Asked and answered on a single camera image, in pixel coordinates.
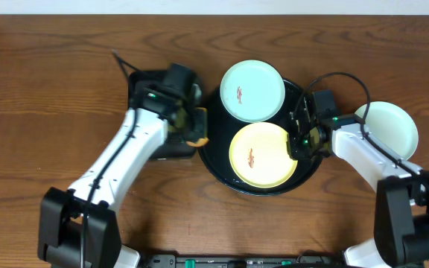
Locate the round black tray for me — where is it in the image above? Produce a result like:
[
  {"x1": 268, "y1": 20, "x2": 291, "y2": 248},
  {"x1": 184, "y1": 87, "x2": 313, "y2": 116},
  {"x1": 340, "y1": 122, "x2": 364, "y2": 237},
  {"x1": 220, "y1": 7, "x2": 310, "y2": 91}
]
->
[{"x1": 198, "y1": 89, "x2": 322, "y2": 197}]

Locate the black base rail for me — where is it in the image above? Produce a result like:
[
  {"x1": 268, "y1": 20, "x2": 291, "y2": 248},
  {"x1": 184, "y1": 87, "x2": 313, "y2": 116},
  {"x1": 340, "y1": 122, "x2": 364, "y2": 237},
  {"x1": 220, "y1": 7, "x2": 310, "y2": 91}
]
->
[{"x1": 138, "y1": 254, "x2": 345, "y2": 268}]

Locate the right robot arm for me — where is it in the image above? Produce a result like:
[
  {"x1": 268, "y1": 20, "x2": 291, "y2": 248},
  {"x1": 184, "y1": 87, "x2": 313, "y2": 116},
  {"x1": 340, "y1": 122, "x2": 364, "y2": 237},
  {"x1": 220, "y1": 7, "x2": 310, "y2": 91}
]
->
[{"x1": 290, "y1": 96, "x2": 429, "y2": 267}]

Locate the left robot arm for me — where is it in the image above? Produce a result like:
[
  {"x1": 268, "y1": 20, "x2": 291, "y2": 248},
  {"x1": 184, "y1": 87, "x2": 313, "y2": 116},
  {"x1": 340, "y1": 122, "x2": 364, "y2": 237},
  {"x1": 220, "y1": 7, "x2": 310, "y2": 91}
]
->
[{"x1": 37, "y1": 80, "x2": 207, "y2": 267}]

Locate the green and orange sponge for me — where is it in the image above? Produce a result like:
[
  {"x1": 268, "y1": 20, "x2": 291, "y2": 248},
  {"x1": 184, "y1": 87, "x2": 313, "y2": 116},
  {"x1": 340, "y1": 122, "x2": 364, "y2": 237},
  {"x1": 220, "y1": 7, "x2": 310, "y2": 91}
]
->
[{"x1": 184, "y1": 107, "x2": 209, "y2": 147}]

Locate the light blue plate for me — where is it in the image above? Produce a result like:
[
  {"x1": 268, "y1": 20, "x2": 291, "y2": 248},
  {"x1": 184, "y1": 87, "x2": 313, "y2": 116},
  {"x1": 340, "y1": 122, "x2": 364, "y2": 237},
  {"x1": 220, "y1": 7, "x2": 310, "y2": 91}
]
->
[
  {"x1": 366, "y1": 101, "x2": 419, "y2": 160},
  {"x1": 220, "y1": 60, "x2": 286, "y2": 123}
]

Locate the yellow plate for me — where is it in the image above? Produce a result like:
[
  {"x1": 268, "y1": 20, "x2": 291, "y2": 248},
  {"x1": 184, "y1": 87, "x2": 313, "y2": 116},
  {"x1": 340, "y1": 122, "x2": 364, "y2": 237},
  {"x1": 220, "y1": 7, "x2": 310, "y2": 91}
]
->
[{"x1": 229, "y1": 122, "x2": 298, "y2": 188}]

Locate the black rectangular tray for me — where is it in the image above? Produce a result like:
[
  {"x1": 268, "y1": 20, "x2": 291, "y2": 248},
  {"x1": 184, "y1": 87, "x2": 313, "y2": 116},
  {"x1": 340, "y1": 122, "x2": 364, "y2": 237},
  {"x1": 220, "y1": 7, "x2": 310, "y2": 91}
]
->
[{"x1": 127, "y1": 69, "x2": 197, "y2": 160}]

